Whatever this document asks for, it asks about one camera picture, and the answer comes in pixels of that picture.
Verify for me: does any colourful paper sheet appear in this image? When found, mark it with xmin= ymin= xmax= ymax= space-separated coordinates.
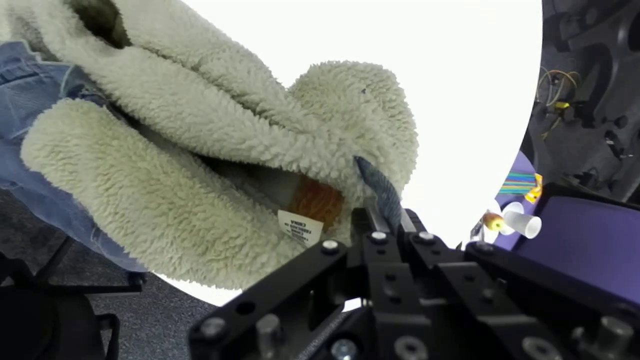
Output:
xmin=496 ymin=167 xmax=545 ymax=205

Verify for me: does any white paper cup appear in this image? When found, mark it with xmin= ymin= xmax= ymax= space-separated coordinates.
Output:
xmin=502 ymin=200 xmax=545 ymax=239

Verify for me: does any denim jacket with fleece lining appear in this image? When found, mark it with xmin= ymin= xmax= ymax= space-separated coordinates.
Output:
xmin=0 ymin=0 xmax=421 ymax=292

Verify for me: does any purple chair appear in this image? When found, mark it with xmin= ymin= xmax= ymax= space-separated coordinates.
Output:
xmin=496 ymin=149 xmax=640 ymax=305

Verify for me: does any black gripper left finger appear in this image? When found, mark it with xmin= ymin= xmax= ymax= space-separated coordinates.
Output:
xmin=189 ymin=205 xmax=436 ymax=360

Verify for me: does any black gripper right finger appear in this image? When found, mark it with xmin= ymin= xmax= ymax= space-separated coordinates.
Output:
xmin=398 ymin=208 xmax=640 ymax=360

